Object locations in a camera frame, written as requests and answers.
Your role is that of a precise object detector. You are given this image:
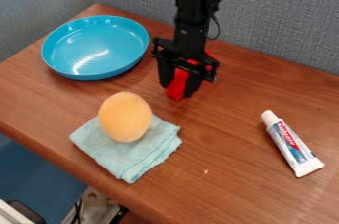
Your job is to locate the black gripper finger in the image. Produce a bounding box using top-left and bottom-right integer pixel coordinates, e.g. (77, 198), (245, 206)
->
(185, 68), (206, 97)
(157, 56), (177, 88)

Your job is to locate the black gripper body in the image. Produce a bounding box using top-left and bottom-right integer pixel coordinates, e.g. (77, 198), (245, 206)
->
(150, 16), (222, 83)

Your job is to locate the red rectangular block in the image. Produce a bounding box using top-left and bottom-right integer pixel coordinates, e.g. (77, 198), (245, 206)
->
(166, 50), (221, 101)

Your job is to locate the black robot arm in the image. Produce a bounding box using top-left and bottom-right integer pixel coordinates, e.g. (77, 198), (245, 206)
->
(151, 0), (222, 101)

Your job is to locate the blue plate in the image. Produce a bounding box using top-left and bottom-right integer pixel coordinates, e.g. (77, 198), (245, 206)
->
(40, 15), (149, 81)

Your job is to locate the orange egg-shaped object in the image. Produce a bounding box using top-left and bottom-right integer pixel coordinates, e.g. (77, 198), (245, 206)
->
(98, 92), (153, 143)

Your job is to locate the grey object under table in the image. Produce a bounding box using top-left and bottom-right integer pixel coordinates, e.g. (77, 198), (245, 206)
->
(61, 186), (122, 224)

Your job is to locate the light blue folded cloth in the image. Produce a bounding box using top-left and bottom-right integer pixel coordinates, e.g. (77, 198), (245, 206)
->
(71, 116), (183, 184)

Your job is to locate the white toothpaste tube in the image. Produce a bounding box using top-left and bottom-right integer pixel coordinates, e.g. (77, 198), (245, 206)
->
(261, 110), (325, 178)

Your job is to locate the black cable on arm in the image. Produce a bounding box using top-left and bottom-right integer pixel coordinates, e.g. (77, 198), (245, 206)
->
(206, 9), (223, 42)

